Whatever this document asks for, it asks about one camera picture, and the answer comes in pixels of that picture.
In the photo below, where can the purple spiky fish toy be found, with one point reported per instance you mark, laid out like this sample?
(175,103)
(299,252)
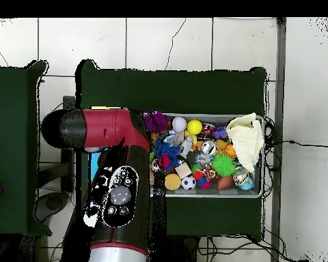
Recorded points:
(155,121)

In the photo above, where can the crushed silver can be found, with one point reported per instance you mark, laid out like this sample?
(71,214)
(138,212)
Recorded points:
(209,147)

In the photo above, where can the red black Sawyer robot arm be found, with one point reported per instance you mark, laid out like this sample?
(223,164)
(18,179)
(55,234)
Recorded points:
(106,128)

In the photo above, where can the shallow metal mesh bin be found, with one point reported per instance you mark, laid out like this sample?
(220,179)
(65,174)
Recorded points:
(207,192)

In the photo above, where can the wooden box with three holes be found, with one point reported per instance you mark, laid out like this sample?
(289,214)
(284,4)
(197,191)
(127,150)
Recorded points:
(94,166)

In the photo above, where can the blue puffer ball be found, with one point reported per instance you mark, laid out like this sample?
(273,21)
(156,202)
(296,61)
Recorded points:
(166,149)

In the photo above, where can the white baseball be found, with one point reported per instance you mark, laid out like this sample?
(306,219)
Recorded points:
(179,124)

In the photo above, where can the yellow smiley ball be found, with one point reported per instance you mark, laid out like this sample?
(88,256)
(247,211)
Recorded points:
(194,127)

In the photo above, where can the orange round sponge disc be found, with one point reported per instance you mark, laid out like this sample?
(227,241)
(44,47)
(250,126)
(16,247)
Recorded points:
(172,181)

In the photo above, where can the small soccer ball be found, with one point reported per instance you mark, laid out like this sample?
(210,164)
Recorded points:
(188,182)

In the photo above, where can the green puffer ball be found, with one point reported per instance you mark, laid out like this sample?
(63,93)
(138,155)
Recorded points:
(224,164)

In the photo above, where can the small orange basketball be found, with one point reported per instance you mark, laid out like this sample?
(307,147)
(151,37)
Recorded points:
(230,151)

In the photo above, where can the cream knitted cloth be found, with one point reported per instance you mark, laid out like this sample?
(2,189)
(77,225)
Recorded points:
(246,142)

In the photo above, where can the grey rounded floor object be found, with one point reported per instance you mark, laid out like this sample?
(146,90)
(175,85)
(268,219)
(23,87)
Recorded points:
(53,203)

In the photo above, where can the grey metal pole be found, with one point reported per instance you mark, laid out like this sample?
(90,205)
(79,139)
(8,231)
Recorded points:
(280,54)

